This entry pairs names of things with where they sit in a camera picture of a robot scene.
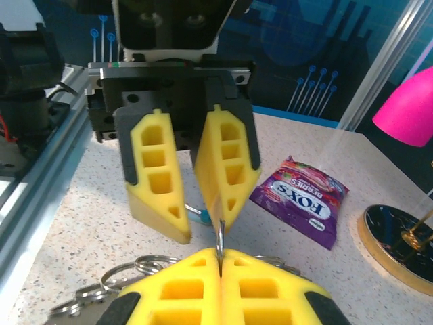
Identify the bunch of silver key rings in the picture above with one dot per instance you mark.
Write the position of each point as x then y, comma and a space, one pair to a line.
111, 281

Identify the purple candy bag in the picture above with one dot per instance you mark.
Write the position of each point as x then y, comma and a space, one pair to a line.
297, 199

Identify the aluminium mounting rail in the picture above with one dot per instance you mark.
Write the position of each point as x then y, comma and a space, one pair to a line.
44, 169

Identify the pink plastic wine glass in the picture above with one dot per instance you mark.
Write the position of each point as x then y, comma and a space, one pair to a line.
409, 111

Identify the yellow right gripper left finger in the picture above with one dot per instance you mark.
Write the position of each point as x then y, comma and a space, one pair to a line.
189, 281

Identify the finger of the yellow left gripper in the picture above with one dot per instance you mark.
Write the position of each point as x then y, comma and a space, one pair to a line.
214, 152
152, 210

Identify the blue-headed key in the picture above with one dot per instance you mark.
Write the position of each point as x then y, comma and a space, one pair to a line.
204, 215

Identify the aluminium frame post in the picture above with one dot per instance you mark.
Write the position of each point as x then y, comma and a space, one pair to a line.
382, 64

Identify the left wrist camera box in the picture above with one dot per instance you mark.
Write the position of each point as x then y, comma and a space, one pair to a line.
169, 27

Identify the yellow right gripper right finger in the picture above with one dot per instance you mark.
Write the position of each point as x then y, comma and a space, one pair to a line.
250, 276

